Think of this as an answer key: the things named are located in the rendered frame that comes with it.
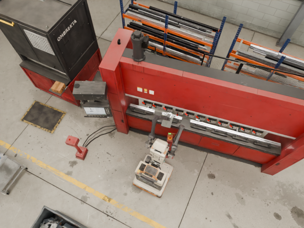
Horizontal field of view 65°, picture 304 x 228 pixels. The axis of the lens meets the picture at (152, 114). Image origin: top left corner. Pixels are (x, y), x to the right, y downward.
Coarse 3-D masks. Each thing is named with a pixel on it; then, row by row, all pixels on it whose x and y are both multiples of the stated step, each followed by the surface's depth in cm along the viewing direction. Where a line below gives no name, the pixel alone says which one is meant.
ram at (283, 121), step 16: (128, 80) 392; (144, 80) 379; (160, 80) 367; (144, 96) 422; (160, 96) 406; (176, 96) 392; (192, 96) 379; (208, 96) 366; (224, 96) 355; (240, 96) 344; (192, 112) 420; (208, 112) 405; (224, 112) 390; (240, 112) 377; (256, 112) 365; (272, 112) 353; (288, 112) 343; (272, 128) 390; (288, 128) 377
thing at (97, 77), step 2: (98, 70) 508; (96, 72) 507; (98, 72) 507; (96, 74) 505; (98, 74) 505; (100, 74) 505; (94, 76) 501; (96, 76) 502; (98, 76) 502; (100, 76) 502; (94, 78) 500; (96, 78) 500; (98, 78) 500; (100, 78) 500; (92, 80) 497; (94, 80) 497; (96, 80) 497; (98, 80) 497; (100, 80) 497; (102, 80) 498; (110, 108) 539
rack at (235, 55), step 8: (240, 24) 472; (240, 40) 502; (288, 40) 456; (232, 48) 469; (232, 56) 485; (240, 56) 477; (224, 64) 512; (256, 64) 474; (264, 64) 468; (248, 72) 502; (272, 72) 473
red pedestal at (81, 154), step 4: (68, 136) 456; (72, 136) 456; (68, 140) 452; (72, 140) 452; (76, 140) 453; (68, 144) 455; (72, 144) 449; (76, 144) 457; (76, 148) 486; (80, 148) 516; (84, 148) 516; (76, 152) 512; (80, 152) 507; (84, 152) 512; (76, 156) 515; (80, 156) 508; (84, 156) 516
